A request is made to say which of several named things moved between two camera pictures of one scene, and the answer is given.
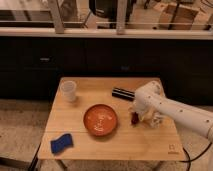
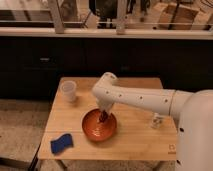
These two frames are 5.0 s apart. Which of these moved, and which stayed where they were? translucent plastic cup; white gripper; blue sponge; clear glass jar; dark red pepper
Moved: dark red pepper; white gripper
Stayed: clear glass jar; blue sponge; translucent plastic cup
